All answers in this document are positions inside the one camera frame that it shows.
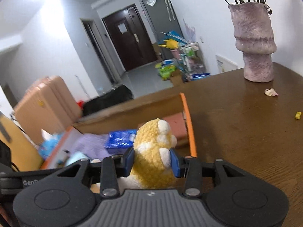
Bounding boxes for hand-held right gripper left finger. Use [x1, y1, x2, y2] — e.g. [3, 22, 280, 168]
[55, 147, 136, 197]

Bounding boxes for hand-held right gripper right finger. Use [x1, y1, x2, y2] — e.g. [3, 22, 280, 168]
[169, 148, 249, 197]

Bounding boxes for yellow plush toy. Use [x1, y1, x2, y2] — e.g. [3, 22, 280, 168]
[118, 118, 177, 190]

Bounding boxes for small blue packet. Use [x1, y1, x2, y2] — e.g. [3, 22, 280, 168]
[105, 129, 138, 155]

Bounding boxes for purple cloth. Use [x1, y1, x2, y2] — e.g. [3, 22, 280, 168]
[71, 133, 112, 160]

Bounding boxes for red cardboard box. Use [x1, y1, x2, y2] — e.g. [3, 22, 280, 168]
[40, 92, 197, 171]

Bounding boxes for light blue plush toy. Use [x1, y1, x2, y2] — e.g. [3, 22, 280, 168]
[64, 152, 90, 167]

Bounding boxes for blue tissue pack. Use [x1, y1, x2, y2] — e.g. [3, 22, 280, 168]
[38, 129, 64, 160]

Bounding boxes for black bag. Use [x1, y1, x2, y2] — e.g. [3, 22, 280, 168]
[83, 85, 134, 116]

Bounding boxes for pink suitcase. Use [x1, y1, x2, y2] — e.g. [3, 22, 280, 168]
[13, 76, 82, 145]

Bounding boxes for green packages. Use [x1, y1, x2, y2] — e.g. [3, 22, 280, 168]
[155, 60, 178, 79]

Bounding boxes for interior doorway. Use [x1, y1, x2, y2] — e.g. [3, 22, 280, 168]
[80, 18, 119, 83]

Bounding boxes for dark brown door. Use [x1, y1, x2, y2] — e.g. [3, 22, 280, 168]
[102, 4, 158, 72]

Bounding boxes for blue and yellow bag pile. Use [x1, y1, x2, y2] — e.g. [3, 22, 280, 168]
[158, 30, 187, 50]

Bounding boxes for grey refrigerator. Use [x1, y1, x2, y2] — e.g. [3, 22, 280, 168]
[138, 0, 185, 59]

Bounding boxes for purple ceramic vase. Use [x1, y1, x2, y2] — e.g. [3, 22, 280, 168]
[228, 2, 277, 83]

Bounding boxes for white folded umbrella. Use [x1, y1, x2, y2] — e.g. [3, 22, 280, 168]
[160, 0, 176, 22]

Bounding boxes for wire storage cart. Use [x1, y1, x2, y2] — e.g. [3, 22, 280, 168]
[177, 41, 205, 78]

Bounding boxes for purple wall decoration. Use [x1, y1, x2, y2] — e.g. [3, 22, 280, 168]
[183, 18, 197, 43]

